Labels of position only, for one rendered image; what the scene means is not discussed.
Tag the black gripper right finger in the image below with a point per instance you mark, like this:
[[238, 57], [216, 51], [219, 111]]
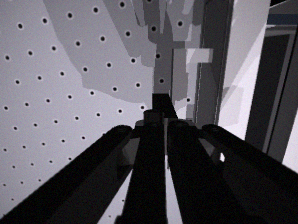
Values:
[[263, 186]]

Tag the grey base plate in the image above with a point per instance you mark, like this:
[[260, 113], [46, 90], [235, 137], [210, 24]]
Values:
[[70, 70]]

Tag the grey perforated block with holes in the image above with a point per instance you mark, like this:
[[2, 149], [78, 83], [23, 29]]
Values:
[[274, 59]]

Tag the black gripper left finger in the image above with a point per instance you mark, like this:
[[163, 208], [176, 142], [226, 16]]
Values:
[[81, 191]]

